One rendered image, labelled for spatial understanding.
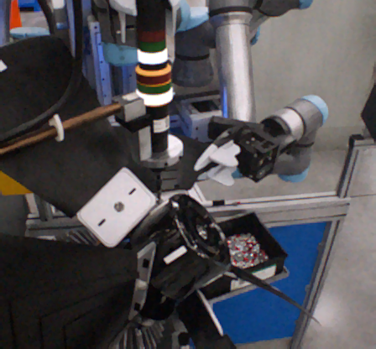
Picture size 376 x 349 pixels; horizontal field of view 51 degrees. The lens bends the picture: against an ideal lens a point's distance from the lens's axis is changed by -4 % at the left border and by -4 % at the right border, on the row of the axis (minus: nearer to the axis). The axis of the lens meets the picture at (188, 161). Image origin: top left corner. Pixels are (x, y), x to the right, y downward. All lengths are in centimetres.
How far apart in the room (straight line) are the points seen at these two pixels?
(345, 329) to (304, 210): 92
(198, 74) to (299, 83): 142
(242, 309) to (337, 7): 179
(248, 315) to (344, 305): 65
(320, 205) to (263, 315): 55
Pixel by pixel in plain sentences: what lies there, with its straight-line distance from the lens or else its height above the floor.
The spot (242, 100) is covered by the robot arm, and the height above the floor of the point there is 121.
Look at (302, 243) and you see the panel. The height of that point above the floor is 68.
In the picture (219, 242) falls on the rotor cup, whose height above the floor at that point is 119.
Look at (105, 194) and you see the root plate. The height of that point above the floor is 127.
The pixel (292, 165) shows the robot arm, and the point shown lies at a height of 108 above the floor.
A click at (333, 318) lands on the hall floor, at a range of 202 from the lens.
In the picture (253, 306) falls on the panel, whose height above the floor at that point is 38.
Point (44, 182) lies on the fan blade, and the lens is 52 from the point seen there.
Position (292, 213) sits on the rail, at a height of 83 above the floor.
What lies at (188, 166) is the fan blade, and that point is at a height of 118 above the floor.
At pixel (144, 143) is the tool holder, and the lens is 52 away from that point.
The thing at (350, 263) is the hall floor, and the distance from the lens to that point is 226.
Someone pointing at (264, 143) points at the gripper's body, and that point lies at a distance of 76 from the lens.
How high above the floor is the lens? 160
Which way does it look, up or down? 35 degrees down
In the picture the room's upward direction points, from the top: straight up
